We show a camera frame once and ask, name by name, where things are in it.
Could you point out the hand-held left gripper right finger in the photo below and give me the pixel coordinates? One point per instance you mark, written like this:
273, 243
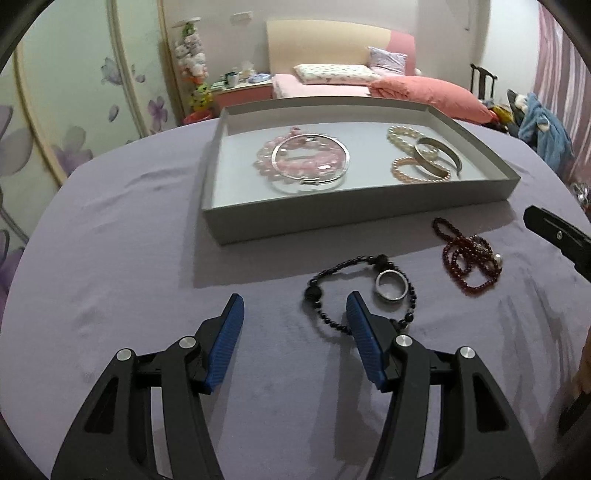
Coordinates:
364, 341

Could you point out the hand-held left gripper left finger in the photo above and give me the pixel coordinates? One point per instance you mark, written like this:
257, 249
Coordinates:
226, 346

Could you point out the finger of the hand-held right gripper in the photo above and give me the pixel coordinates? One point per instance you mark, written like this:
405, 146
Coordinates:
554, 233

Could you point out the grey shallow tray box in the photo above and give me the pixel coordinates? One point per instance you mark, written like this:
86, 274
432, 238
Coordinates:
369, 184

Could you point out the thin silver bangle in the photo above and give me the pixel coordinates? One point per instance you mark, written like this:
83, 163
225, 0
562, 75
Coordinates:
349, 159

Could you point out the blue fleece garment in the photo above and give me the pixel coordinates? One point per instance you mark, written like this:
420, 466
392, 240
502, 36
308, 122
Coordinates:
549, 129

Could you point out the pink curtain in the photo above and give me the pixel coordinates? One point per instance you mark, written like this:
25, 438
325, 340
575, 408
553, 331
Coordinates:
568, 92

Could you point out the dark wooden chair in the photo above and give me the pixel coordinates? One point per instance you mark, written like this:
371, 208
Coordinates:
482, 78

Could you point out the folded pink quilt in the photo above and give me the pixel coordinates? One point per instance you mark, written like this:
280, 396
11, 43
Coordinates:
429, 92

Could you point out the small lilac pillow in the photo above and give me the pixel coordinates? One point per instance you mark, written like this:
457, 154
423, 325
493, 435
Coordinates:
388, 60

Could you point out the pink nightstand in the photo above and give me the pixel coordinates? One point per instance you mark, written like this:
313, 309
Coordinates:
240, 94

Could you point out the bed with pink sheet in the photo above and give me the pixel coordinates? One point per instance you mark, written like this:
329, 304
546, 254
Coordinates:
295, 87

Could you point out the mug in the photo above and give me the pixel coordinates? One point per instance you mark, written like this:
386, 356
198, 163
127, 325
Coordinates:
232, 79

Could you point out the white patterned pillow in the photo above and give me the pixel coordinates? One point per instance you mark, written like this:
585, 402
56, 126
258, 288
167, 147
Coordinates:
332, 74

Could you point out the tissue box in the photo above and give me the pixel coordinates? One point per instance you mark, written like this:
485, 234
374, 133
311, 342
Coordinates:
248, 70

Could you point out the plush toy tower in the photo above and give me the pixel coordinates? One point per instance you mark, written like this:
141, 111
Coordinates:
194, 60

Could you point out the floral sliding door wardrobe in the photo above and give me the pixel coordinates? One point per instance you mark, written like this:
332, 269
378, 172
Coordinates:
69, 92

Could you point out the cream and pink headboard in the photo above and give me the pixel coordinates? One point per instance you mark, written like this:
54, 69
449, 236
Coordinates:
323, 41

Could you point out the wall socket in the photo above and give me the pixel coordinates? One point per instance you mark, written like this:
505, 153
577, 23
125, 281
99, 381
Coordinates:
241, 17

